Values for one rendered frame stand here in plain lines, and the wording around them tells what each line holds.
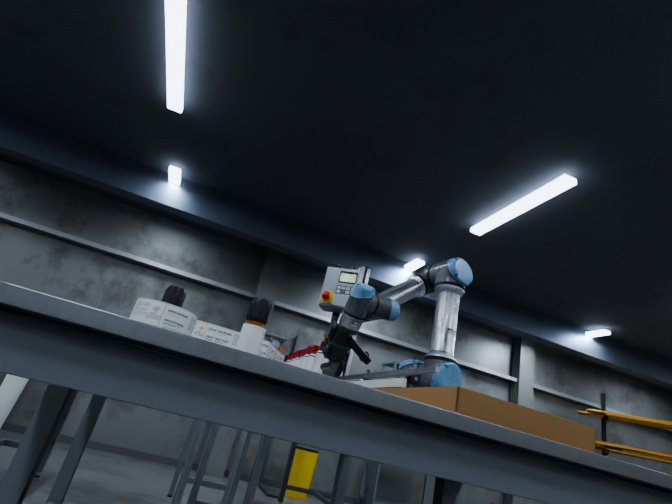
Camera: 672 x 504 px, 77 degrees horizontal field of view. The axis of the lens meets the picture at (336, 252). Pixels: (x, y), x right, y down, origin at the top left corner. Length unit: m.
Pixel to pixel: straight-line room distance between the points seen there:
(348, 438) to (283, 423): 0.09
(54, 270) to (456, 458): 6.24
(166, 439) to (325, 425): 5.70
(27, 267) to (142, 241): 1.38
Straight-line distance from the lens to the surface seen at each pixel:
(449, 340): 1.62
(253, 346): 1.59
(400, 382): 0.98
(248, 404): 0.55
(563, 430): 0.78
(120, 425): 6.26
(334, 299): 1.91
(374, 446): 0.60
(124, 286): 6.43
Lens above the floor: 0.77
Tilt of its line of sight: 23 degrees up
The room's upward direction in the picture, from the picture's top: 14 degrees clockwise
